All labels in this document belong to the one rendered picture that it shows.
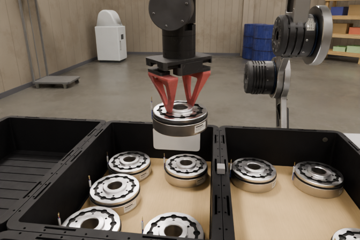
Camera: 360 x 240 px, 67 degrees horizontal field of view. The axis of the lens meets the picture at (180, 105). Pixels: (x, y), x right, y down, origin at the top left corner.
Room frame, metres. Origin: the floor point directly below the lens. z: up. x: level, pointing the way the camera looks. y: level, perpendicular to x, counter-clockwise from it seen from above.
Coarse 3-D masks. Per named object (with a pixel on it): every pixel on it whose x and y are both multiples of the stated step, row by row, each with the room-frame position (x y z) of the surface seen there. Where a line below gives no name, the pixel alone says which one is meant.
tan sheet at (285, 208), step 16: (288, 176) 0.57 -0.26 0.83; (240, 192) 0.51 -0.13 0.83; (272, 192) 0.51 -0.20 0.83; (288, 192) 0.51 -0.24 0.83; (240, 208) 0.45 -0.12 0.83; (256, 208) 0.45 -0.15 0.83; (272, 208) 0.45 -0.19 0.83; (288, 208) 0.45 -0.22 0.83; (304, 208) 0.45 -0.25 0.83; (320, 208) 0.45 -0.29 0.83; (336, 208) 0.45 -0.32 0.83; (352, 208) 0.45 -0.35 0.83; (240, 224) 0.41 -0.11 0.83; (256, 224) 0.41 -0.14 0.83; (272, 224) 0.41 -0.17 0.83; (288, 224) 0.41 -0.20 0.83; (304, 224) 0.41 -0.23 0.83; (320, 224) 0.41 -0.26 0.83; (336, 224) 0.41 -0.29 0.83; (352, 224) 0.41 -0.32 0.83
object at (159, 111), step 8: (160, 104) 0.50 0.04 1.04; (200, 104) 0.50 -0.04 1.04; (160, 112) 0.47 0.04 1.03; (168, 112) 0.46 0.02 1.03; (192, 112) 0.46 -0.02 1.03; (200, 112) 0.47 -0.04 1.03; (168, 120) 0.43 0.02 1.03; (176, 120) 0.43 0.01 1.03; (184, 120) 0.43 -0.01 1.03; (192, 120) 0.43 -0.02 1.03
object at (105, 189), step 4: (112, 180) 0.50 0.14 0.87; (116, 180) 0.50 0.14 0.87; (120, 180) 0.50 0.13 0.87; (104, 184) 0.48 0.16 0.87; (108, 184) 0.49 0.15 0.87; (124, 184) 0.48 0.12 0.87; (104, 188) 0.47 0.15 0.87; (120, 188) 0.47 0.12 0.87; (124, 188) 0.47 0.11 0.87; (108, 192) 0.46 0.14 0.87; (112, 192) 0.46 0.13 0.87; (116, 192) 0.46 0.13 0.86; (120, 192) 0.46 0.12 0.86
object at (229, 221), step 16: (224, 128) 0.63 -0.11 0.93; (240, 128) 0.63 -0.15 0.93; (256, 128) 0.63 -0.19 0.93; (272, 128) 0.63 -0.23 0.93; (224, 144) 0.54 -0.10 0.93; (352, 144) 0.54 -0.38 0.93; (224, 160) 0.48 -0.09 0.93; (224, 176) 0.42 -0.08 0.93; (224, 192) 0.37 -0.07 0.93; (224, 208) 0.33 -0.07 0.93; (224, 224) 0.30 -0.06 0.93
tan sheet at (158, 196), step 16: (160, 160) 0.65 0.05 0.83; (160, 176) 0.57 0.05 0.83; (208, 176) 0.57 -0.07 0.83; (144, 192) 0.51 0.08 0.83; (160, 192) 0.51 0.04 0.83; (176, 192) 0.51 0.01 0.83; (192, 192) 0.51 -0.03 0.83; (208, 192) 0.51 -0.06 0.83; (144, 208) 0.45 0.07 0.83; (160, 208) 0.45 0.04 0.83; (176, 208) 0.45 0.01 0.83; (192, 208) 0.45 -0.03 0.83; (208, 208) 0.45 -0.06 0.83; (128, 224) 0.41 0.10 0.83; (144, 224) 0.41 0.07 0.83; (208, 224) 0.41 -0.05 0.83
